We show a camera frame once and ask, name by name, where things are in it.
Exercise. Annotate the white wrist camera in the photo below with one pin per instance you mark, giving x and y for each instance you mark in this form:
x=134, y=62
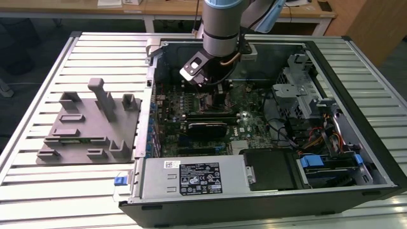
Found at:
x=194, y=66

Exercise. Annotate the green motherboard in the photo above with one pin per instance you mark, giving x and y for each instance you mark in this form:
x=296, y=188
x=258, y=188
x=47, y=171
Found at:
x=254, y=114

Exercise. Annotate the blue case latch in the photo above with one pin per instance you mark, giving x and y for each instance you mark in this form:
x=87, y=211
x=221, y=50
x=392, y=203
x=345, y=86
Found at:
x=119, y=180

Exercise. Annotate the black plastic shroud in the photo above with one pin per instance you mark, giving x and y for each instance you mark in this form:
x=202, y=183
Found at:
x=270, y=169

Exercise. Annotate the white paper box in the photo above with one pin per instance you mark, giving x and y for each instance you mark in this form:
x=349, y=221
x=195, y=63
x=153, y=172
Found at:
x=110, y=3

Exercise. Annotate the silver chipset heat sink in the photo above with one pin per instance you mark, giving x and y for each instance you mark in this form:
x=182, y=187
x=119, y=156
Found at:
x=241, y=145

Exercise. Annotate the black PC case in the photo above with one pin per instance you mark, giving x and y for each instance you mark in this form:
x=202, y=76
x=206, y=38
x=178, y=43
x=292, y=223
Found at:
x=254, y=210

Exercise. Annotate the grey parts rack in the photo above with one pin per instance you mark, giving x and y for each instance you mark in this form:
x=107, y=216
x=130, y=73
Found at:
x=95, y=133

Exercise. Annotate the hard disk in blue carrier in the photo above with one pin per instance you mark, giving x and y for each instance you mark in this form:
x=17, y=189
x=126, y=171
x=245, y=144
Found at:
x=312, y=161

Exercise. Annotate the CPU socket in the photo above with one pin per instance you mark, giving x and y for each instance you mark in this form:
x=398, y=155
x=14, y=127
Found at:
x=205, y=105

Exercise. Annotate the green RAM stick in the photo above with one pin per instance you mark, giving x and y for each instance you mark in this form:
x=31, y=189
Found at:
x=83, y=141

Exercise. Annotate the wooden desk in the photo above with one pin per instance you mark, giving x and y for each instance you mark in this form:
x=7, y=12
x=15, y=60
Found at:
x=79, y=10

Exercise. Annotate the blue board connector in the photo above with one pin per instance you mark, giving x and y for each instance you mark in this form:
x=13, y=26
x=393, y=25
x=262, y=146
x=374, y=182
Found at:
x=220, y=149

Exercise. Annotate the small white box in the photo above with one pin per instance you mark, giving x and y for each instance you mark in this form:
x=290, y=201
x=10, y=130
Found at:
x=131, y=2

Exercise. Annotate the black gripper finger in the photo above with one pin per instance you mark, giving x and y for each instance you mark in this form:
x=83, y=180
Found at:
x=222, y=95

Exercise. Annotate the flat black device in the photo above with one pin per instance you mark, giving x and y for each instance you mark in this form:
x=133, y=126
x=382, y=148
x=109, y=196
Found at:
x=325, y=6

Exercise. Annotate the wooden cabinet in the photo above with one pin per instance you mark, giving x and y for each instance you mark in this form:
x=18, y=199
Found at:
x=376, y=23

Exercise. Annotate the metal drive cage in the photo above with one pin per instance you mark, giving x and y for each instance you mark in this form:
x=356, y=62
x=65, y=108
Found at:
x=289, y=93

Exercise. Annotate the blue plastic tab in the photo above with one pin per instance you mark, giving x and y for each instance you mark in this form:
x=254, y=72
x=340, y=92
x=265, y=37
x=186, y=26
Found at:
x=358, y=159

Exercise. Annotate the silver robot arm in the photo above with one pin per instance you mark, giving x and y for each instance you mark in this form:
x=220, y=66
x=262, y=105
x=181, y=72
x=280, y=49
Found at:
x=221, y=28

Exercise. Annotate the black expansion slot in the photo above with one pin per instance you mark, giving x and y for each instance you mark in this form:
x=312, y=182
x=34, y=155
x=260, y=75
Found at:
x=194, y=150

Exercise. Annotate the grey chair foot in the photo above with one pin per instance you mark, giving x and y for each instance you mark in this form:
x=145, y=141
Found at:
x=6, y=88

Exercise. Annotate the black RAM slot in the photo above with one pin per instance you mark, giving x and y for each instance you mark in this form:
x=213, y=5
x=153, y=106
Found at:
x=210, y=120
x=234, y=122
x=210, y=115
x=187, y=87
x=186, y=84
x=187, y=90

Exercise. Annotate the silver power supply unit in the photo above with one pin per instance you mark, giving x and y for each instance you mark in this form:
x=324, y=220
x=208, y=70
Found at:
x=153, y=176

